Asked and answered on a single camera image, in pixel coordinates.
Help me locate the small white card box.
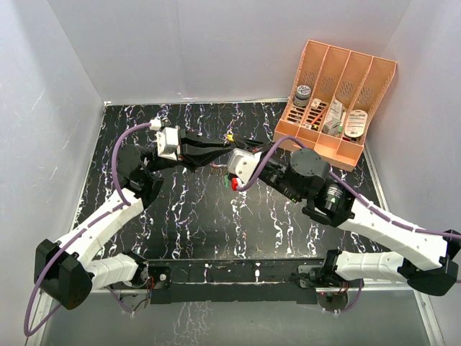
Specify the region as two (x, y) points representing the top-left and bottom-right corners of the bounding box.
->
(311, 98), (321, 108)

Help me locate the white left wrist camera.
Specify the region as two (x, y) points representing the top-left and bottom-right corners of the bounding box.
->
(150, 118), (180, 161)

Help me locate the large metal keyring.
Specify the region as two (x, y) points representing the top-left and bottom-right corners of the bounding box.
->
(210, 163), (228, 176)

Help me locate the orange plastic desk organizer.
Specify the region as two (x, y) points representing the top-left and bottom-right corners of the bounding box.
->
(273, 40), (397, 172)

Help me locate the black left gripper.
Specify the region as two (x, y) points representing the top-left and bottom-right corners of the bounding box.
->
(148, 127), (231, 174)

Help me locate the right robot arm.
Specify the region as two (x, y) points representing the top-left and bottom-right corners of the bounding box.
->
(228, 136), (460, 296)

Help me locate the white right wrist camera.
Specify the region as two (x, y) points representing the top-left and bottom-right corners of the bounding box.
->
(228, 148), (261, 191)

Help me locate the aluminium frame rail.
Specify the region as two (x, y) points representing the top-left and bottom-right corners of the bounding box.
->
(24, 143), (446, 346)

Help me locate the grey round jar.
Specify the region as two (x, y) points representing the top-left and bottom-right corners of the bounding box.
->
(293, 84), (312, 107)

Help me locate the red pencil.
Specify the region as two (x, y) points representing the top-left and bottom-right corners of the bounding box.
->
(310, 108), (328, 126)

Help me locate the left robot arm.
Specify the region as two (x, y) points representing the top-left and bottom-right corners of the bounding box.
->
(34, 120), (236, 310)

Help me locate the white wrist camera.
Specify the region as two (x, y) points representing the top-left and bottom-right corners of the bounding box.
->
(150, 118), (180, 161)
(228, 148), (261, 191)

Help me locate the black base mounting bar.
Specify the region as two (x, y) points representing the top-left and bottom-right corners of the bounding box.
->
(118, 261), (364, 306)

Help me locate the white oval blister pack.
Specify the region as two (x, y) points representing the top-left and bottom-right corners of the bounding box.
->
(344, 110), (368, 138)

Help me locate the white paper packet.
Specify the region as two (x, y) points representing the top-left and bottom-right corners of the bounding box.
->
(326, 97), (344, 121)

